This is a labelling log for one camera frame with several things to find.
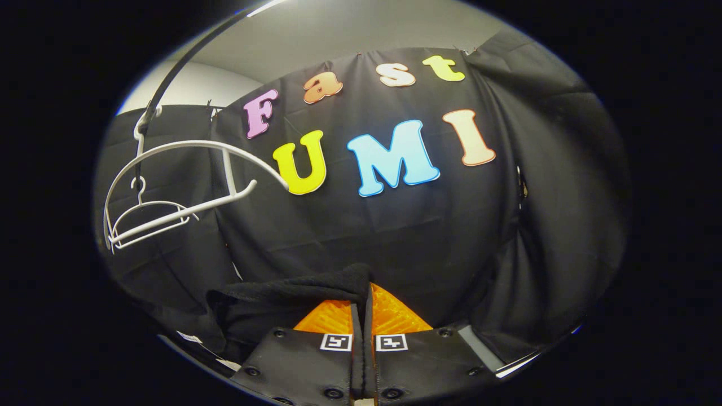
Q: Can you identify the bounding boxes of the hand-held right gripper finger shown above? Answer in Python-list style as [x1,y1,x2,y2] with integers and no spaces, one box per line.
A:
[363,282,500,406]
[231,299,362,406]

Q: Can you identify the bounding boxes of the black knit jacket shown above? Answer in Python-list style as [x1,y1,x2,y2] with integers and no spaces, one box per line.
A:
[206,262,373,361]

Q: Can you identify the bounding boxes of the white clothes hanger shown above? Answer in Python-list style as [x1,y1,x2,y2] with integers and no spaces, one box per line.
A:
[103,104,289,251]
[110,176,199,250]

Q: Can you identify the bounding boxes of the black clothes rack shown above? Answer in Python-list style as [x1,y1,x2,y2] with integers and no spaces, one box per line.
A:
[134,0,283,192]

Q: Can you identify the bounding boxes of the black backdrop cloth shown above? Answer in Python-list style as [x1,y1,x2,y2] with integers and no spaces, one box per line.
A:
[93,28,629,367]

